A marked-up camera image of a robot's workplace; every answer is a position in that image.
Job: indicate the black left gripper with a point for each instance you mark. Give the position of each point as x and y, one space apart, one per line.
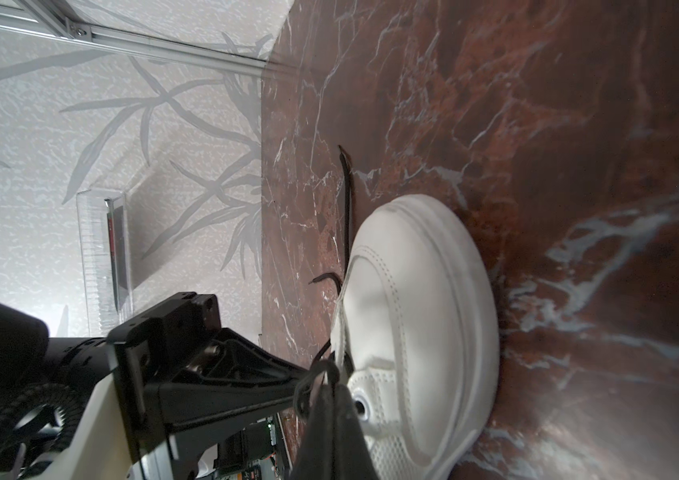
153 345

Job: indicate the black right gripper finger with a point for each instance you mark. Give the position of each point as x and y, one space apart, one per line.
333 446

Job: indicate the white sneaker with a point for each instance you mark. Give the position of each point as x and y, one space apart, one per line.
416 335

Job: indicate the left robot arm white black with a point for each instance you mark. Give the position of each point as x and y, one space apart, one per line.
183 382

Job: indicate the clear plastic wall bin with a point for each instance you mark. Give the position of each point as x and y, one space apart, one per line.
104 242

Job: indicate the aluminium frame post back left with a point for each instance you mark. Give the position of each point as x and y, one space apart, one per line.
231 36

